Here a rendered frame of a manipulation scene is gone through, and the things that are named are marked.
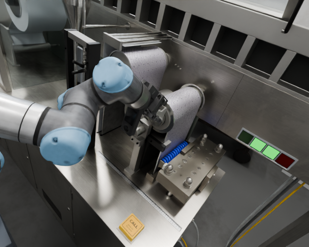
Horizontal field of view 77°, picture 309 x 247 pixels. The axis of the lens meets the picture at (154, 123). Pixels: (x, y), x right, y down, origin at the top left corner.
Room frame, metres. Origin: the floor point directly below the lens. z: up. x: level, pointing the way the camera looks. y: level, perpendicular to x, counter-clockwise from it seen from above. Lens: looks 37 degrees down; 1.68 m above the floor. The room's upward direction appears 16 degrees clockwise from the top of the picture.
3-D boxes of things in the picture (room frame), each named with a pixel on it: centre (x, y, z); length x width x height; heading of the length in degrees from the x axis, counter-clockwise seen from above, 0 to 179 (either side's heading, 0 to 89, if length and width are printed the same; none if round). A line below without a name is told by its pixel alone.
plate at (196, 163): (0.68, -0.24, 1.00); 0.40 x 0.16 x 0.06; 150
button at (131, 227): (0.35, -0.03, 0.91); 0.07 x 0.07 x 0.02; 60
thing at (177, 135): (0.71, -0.12, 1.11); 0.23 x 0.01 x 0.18; 150
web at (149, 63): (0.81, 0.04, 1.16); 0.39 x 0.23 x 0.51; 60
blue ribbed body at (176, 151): (0.70, -0.14, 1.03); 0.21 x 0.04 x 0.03; 150
